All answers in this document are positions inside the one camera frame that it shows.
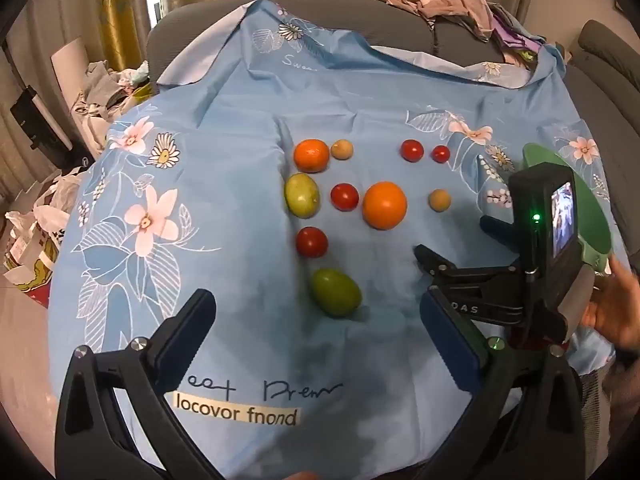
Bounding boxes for person's right hand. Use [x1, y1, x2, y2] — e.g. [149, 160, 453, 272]
[582, 257, 640, 352]

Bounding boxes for black device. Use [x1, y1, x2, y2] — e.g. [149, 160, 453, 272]
[10, 85, 76, 168]

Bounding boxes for blue floral cloth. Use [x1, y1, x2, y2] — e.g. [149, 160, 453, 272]
[52, 0, 618, 480]

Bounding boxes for small orange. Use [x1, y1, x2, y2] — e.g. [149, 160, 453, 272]
[293, 138, 331, 173]

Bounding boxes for purple garment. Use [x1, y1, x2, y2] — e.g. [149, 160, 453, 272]
[494, 5, 551, 67]

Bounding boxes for green plastic bowl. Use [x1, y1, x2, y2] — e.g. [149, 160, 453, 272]
[522, 142, 616, 277]

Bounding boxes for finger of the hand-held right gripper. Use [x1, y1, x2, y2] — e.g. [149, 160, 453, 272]
[413, 243, 541, 324]
[479, 214, 523, 263]

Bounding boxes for yellow patterned curtain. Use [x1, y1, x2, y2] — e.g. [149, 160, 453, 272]
[95, 0, 157, 72]

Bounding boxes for white board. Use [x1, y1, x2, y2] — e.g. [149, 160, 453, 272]
[50, 35, 103, 116]

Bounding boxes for large orange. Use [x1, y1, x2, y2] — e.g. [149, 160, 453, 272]
[362, 181, 408, 231]

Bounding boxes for yellow-green round fruit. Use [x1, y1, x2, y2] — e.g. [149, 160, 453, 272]
[284, 172, 321, 219]

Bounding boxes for green round fruit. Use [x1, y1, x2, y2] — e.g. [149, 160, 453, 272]
[310, 268, 363, 318]

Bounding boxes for pink garment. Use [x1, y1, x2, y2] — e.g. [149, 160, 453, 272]
[360, 0, 501, 42]

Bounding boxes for grey sofa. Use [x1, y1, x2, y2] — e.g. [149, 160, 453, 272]
[145, 0, 640, 241]

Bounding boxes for pile of light clothes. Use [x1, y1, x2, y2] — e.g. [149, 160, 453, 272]
[70, 60, 156, 127]

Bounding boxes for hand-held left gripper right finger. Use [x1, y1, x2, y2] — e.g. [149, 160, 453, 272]
[420, 290, 606, 480]

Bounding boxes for white plastic bags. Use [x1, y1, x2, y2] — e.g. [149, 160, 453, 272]
[2, 167, 88, 308]

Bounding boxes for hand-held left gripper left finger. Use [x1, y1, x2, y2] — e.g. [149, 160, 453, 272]
[54, 288, 221, 480]

